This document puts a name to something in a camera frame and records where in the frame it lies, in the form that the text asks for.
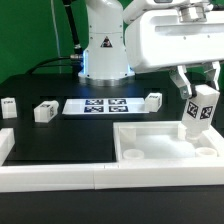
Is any white square tabletop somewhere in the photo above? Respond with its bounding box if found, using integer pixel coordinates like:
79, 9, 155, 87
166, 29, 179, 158
113, 121, 219, 161

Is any white front barrier wall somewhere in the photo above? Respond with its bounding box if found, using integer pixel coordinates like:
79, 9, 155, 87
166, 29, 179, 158
0, 158, 224, 192

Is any black cable hose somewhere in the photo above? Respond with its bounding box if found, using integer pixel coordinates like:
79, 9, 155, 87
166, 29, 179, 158
25, 0, 84, 75

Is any white right barrier wall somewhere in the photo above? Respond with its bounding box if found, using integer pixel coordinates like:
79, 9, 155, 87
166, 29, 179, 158
203, 127, 224, 157

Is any white left barrier wall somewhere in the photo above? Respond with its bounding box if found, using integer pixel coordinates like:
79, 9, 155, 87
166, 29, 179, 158
0, 128, 15, 166

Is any white sheet with tags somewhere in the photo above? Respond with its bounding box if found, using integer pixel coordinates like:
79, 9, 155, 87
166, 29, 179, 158
63, 98, 144, 115

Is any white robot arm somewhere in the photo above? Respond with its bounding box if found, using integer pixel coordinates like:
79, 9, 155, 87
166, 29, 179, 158
79, 0, 224, 99

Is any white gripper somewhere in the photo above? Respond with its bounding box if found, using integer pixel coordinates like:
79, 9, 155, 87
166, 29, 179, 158
125, 9, 224, 99

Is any white barrier wall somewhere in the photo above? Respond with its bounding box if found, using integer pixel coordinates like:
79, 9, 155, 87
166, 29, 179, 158
0, 158, 224, 192
0, 128, 15, 166
203, 127, 224, 157

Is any grey thin cable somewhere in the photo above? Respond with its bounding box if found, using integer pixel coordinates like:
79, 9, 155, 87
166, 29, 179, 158
50, 0, 63, 75

